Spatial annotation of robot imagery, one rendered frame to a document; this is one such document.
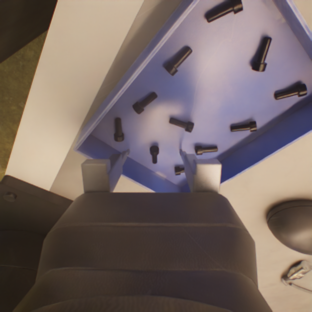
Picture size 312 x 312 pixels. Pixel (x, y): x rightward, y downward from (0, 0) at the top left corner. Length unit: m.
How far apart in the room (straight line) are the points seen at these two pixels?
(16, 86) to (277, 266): 1.30
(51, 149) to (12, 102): 1.25
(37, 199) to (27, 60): 1.08
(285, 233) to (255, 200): 0.04
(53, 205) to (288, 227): 0.22
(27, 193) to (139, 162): 0.11
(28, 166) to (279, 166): 0.21
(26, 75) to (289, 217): 1.24
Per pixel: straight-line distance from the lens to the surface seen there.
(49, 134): 0.18
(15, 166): 0.22
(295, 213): 0.24
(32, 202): 0.23
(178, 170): 0.17
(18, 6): 0.35
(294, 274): 0.41
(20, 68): 1.30
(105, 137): 0.16
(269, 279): 0.47
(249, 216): 0.26
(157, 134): 0.15
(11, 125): 1.54
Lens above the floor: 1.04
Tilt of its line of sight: 46 degrees down
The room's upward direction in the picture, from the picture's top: 179 degrees counter-clockwise
